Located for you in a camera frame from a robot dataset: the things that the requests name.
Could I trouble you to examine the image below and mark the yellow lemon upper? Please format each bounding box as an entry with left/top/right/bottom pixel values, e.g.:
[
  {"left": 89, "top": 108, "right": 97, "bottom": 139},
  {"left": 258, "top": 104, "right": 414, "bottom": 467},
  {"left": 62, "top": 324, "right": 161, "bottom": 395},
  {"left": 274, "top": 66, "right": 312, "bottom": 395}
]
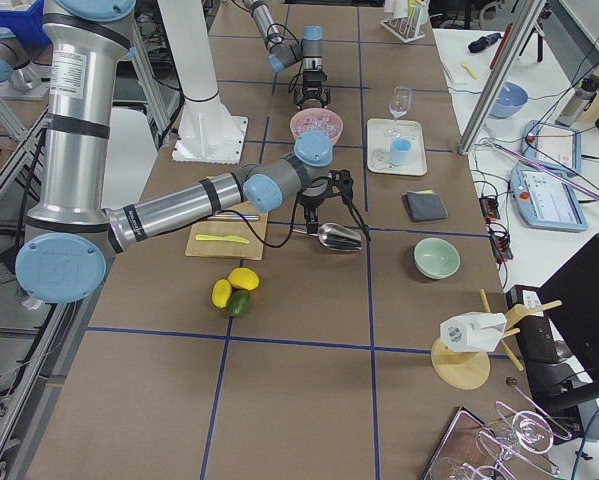
[{"left": 228, "top": 267, "right": 260, "bottom": 291}]

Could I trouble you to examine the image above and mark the aluminium frame post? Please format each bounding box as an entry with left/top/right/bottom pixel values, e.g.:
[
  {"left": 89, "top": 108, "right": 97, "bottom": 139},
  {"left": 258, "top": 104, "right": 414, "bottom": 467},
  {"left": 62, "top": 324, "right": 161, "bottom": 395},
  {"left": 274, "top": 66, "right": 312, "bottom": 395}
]
[{"left": 458, "top": 0, "right": 546, "bottom": 155}]

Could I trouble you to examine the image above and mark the yellow lemon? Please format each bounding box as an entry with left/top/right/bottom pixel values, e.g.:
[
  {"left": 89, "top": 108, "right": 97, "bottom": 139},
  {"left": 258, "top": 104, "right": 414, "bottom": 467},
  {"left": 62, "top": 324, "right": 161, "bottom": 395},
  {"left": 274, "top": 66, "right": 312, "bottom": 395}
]
[
  {"left": 211, "top": 278, "right": 233, "bottom": 309},
  {"left": 228, "top": 267, "right": 260, "bottom": 291}
]

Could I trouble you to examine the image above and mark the wooden cutting board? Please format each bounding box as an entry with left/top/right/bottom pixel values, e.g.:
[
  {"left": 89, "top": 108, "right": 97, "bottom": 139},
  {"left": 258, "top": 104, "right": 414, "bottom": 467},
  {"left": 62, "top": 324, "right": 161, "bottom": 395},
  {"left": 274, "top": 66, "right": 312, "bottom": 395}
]
[{"left": 185, "top": 214, "right": 267, "bottom": 260}]

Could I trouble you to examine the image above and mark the grey water bottle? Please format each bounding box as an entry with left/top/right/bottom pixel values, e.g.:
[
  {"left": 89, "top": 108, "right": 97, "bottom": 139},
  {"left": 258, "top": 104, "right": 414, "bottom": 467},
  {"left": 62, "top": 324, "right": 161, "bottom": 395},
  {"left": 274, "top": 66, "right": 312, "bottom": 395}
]
[{"left": 555, "top": 74, "right": 599, "bottom": 126}]

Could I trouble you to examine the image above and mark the wooden mug tree stand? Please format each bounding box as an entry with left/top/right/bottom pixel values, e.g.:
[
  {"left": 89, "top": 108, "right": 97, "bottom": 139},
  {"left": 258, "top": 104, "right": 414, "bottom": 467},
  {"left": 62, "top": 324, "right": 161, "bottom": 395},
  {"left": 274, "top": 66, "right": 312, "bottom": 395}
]
[{"left": 431, "top": 289, "right": 562, "bottom": 390}]

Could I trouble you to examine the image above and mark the white paper cup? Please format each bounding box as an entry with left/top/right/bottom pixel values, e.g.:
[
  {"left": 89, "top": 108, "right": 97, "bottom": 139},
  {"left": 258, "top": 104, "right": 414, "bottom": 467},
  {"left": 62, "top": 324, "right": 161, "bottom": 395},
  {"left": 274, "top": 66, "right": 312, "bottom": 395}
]
[{"left": 440, "top": 312, "right": 507, "bottom": 352}]

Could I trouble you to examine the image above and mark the dark tray with glasses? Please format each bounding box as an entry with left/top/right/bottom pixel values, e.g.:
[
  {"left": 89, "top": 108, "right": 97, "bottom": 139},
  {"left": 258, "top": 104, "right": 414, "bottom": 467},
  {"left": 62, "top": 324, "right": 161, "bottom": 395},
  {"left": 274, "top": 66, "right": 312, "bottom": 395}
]
[{"left": 420, "top": 406, "right": 493, "bottom": 480}]

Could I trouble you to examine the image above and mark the white dish rack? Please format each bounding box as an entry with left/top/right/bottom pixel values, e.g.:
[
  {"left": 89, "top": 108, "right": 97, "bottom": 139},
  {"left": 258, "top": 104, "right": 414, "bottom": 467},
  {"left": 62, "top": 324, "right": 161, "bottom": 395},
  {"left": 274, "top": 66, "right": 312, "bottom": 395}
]
[{"left": 380, "top": 0, "right": 430, "bottom": 43}]

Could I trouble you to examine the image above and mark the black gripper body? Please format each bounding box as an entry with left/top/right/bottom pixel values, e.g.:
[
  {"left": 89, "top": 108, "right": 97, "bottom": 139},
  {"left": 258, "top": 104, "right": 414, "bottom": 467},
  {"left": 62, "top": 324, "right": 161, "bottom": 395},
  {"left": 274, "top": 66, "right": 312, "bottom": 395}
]
[
  {"left": 301, "top": 69, "right": 328, "bottom": 96},
  {"left": 298, "top": 169, "right": 354, "bottom": 210}
]

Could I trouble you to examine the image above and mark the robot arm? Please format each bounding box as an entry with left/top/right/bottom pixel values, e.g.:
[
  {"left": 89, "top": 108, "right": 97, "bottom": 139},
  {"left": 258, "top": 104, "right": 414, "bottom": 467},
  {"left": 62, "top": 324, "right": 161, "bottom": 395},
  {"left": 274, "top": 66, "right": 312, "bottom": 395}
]
[
  {"left": 243, "top": 1, "right": 331, "bottom": 109},
  {"left": 15, "top": 1, "right": 353, "bottom": 304}
]

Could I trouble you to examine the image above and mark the cream serving tray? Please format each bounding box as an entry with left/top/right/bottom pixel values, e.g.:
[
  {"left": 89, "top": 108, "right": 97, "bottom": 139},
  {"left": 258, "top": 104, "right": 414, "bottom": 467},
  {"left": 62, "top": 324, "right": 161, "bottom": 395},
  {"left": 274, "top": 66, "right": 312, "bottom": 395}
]
[{"left": 367, "top": 118, "right": 427, "bottom": 176}]

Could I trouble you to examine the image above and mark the light blue cup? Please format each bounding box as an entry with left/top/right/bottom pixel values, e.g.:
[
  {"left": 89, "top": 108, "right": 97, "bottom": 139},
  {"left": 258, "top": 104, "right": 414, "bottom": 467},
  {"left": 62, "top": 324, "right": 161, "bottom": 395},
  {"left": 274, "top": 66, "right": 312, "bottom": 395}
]
[{"left": 389, "top": 137, "right": 412, "bottom": 167}]

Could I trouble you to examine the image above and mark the blue storage bin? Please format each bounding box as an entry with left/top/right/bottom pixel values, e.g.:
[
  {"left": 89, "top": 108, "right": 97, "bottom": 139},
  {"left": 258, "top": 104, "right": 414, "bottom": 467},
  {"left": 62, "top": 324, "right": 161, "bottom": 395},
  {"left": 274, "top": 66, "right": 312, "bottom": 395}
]
[{"left": 0, "top": 1, "right": 50, "bottom": 46}]

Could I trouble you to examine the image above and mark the yellow plastic knife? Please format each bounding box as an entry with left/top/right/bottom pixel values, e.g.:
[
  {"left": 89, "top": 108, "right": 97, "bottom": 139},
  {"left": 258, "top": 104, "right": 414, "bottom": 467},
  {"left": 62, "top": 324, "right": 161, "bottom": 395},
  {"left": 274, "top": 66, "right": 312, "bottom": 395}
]
[{"left": 194, "top": 234, "right": 250, "bottom": 245}]

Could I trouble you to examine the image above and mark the blue teach pendant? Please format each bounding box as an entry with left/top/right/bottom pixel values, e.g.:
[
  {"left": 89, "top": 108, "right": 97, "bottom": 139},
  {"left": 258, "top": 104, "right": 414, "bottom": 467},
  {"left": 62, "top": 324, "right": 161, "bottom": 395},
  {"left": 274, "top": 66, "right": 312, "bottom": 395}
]
[
  {"left": 510, "top": 167, "right": 588, "bottom": 232},
  {"left": 521, "top": 120, "right": 581, "bottom": 176}
]

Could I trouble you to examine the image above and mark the green lime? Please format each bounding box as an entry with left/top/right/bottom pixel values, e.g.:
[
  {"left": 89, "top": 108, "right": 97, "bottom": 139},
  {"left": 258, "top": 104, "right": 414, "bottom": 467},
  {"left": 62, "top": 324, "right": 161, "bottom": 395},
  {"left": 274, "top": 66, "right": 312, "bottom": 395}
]
[{"left": 226, "top": 290, "right": 252, "bottom": 318}]

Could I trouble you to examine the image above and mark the steel ice scoop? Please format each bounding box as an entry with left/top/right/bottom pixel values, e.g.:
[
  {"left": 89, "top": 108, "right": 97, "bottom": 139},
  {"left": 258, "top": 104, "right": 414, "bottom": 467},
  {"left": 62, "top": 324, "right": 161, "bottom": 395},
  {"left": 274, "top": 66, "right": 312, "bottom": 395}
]
[{"left": 293, "top": 222, "right": 362, "bottom": 253}]

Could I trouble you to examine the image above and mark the blue teach pendant near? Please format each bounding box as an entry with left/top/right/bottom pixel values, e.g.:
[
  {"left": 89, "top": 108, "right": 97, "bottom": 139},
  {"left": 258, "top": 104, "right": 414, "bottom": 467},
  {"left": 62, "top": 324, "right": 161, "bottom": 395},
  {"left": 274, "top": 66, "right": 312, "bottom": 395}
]
[{"left": 510, "top": 167, "right": 588, "bottom": 232}]

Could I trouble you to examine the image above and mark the blue teach pendant far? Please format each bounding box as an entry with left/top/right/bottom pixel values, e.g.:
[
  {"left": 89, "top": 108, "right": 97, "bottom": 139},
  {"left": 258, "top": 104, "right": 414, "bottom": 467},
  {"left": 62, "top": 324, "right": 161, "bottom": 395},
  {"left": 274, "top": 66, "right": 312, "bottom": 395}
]
[{"left": 521, "top": 120, "right": 581, "bottom": 176}]

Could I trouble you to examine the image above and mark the clear wine glass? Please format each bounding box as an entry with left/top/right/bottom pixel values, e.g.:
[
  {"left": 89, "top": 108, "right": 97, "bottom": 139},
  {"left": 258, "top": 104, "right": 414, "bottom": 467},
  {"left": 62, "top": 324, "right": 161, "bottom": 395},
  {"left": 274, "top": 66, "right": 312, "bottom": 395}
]
[{"left": 388, "top": 86, "right": 413, "bottom": 121}]

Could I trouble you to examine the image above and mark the pink bowl of ice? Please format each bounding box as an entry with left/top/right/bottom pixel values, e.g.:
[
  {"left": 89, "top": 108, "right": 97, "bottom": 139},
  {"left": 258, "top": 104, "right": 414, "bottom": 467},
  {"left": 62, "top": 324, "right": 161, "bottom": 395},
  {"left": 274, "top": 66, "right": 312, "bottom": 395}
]
[{"left": 290, "top": 108, "right": 344, "bottom": 145}]

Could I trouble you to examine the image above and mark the green ceramic bowl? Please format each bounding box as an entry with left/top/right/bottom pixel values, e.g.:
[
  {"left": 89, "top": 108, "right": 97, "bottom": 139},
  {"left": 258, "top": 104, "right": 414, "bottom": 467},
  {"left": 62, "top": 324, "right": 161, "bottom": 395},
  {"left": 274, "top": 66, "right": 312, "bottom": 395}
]
[{"left": 413, "top": 238, "right": 461, "bottom": 280}]

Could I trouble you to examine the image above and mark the hanging wine glass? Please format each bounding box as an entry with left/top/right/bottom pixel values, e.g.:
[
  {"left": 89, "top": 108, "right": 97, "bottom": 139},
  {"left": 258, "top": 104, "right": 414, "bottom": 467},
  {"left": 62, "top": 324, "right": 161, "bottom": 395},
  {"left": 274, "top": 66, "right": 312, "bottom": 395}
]
[{"left": 490, "top": 401, "right": 573, "bottom": 455}]

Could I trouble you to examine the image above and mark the blue bowl on desk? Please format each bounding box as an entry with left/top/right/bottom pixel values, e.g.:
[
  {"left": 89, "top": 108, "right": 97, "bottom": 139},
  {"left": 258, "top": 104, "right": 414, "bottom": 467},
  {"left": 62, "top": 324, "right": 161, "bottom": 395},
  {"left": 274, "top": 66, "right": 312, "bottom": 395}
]
[{"left": 489, "top": 82, "right": 529, "bottom": 119}]

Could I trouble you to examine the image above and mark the yellow lemon left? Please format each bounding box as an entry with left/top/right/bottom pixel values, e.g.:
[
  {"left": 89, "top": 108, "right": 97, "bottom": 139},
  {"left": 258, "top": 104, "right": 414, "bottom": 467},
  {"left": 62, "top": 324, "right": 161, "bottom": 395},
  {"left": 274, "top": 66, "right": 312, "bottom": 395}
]
[{"left": 211, "top": 278, "right": 233, "bottom": 309}]

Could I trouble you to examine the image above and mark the black monitor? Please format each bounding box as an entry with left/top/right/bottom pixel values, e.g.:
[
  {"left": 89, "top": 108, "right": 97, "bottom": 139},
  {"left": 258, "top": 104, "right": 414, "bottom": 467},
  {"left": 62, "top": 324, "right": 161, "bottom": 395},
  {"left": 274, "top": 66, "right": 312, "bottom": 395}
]
[{"left": 531, "top": 233, "right": 599, "bottom": 411}]

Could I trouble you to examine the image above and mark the grey folded cloth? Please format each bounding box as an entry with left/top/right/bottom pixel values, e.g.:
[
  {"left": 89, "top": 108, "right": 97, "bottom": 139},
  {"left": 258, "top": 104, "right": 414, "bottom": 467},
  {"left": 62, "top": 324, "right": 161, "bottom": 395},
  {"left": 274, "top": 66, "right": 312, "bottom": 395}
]
[{"left": 402, "top": 191, "right": 448, "bottom": 222}]

